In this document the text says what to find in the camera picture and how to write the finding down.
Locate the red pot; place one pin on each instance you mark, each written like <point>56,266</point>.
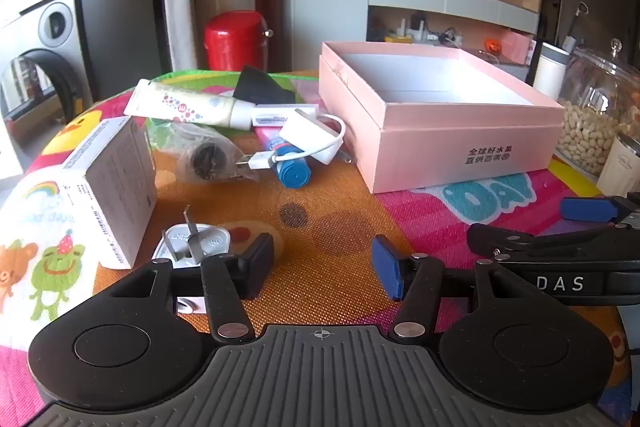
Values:
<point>235,42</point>

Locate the white tumble dryer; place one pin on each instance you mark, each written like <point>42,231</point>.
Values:
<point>55,24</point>

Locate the pink bag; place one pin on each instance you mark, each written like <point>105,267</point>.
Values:
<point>517,47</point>

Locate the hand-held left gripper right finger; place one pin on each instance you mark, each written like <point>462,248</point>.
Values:
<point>387,264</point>

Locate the small white box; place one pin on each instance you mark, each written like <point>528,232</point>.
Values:
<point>275,114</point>

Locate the orange pumpkin toy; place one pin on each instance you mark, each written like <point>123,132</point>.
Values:
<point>492,46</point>

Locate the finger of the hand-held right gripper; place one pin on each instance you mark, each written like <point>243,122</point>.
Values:
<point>505,241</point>
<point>587,208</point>

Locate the cream squeeze tube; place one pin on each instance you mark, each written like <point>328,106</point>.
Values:
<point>175,104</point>

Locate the blue capped tube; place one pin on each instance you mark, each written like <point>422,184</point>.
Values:
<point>295,172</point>

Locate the black cloth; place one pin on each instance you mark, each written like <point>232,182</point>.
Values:
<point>260,84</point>

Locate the white router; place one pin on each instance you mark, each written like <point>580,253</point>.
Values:
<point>417,32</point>

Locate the yellow toy block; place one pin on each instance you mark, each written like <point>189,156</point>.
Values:
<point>398,39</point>

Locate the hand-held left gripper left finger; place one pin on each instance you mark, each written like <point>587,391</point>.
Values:
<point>257,262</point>

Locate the white printed carton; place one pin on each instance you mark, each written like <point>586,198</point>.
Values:
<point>120,187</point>

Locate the pink cardboard box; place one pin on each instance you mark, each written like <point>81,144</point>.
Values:
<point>425,147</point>

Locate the glass jar of nuts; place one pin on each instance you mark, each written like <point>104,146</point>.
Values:
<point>590,127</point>

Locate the colourful cartoon table mat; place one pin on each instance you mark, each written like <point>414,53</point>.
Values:
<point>325,217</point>

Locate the white washing machine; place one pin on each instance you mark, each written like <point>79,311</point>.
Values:
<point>35,82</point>

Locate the white plug adapter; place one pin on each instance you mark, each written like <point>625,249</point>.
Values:
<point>210,239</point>

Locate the white insulated bottle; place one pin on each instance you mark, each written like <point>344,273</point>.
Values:
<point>550,72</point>

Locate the white cup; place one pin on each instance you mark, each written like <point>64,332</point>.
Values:
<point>622,167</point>

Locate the clear bag with black item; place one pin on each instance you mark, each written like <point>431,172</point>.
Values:
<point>205,159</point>

